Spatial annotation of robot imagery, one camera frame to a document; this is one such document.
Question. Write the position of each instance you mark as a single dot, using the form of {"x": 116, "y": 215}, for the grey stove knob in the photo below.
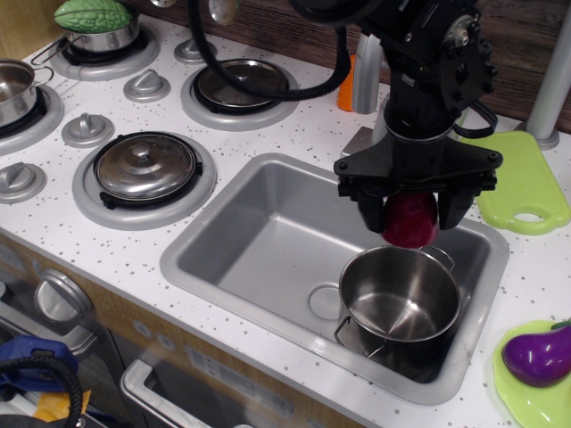
{"x": 188, "y": 53}
{"x": 87, "y": 130}
{"x": 148, "y": 87}
{"x": 21, "y": 182}

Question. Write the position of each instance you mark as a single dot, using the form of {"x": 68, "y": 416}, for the yellow tape piece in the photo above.
{"x": 52, "y": 406}

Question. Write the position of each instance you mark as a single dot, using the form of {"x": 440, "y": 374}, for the grey stove knob middle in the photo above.
{"x": 148, "y": 87}

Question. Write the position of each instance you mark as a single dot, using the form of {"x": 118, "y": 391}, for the green plate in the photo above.
{"x": 531, "y": 406}

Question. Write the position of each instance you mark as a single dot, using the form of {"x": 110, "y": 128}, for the back steel pot lid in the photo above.
{"x": 219, "y": 98}

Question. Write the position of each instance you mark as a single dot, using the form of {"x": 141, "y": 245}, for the purple toy eggplant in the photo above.
{"x": 541, "y": 359}

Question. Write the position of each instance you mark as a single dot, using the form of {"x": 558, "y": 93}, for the green toy bitter gourd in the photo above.
{"x": 93, "y": 16}

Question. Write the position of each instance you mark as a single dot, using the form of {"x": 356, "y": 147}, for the silver oven door handle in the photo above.
{"x": 133, "y": 387}

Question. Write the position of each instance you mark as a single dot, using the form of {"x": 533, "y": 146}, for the hanging steel spoon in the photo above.
{"x": 224, "y": 12}

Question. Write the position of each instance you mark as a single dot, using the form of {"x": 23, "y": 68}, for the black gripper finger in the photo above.
{"x": 453, "y": 206}
{"x": 372, "y": 210}

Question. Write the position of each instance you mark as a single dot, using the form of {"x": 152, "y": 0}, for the green cutting board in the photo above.
{"x": 527, "y": 199}

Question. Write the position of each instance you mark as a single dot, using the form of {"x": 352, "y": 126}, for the front steel pot lid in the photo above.
{"x": 146, "y": 169}

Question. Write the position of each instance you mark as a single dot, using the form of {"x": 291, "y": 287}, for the grey toy sink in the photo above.
{"x": 271, "y": 248}

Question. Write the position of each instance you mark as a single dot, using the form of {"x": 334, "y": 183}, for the grey post with base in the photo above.
{"x": 541, "y": 121}

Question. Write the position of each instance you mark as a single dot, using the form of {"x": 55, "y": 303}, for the small steel saucepan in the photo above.
{"x": 103, "y": 43}

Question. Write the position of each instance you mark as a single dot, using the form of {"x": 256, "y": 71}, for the red toy sweet potato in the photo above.
{"x": 411, "y": 220}

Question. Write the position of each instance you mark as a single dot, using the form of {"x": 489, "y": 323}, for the silver oven knob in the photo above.
{"x": 59, "y": 299}

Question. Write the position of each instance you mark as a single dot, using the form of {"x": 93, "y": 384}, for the grey stove knob front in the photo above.
{"x": 21, "y": 182}

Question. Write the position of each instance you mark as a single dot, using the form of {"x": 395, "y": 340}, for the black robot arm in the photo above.
{"x": 440, "y": 66}

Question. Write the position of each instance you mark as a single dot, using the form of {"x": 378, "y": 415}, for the silver toy faucet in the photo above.
{"x": 369, "y": 57}

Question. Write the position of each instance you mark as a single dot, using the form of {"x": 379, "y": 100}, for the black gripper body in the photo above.
{"x": 396, "y": 165}

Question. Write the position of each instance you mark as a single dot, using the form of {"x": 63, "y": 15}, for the grey stove knob back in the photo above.
{"x": 188, "y": 53}

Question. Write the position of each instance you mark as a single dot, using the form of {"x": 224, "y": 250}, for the blue clamp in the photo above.
{"x": 29, "y": 363}

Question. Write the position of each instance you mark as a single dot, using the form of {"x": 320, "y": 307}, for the orange toy carrot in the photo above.
{"x": 344, "y": 96}

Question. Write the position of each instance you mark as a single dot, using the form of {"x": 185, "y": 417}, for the steel pot in sink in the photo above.
{"x": 397, "y": 306}

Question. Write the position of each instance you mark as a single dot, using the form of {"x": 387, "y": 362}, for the steel pot at left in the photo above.
{"x": 19, "y": 84}

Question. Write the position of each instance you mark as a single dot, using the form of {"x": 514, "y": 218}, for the grey stove knob lower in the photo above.
{"x": 87, "y": 130}

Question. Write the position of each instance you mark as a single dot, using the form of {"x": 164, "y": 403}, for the steel pot lid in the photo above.
{"x": 219, "y": 98}
{"x": 146, "y": 169}

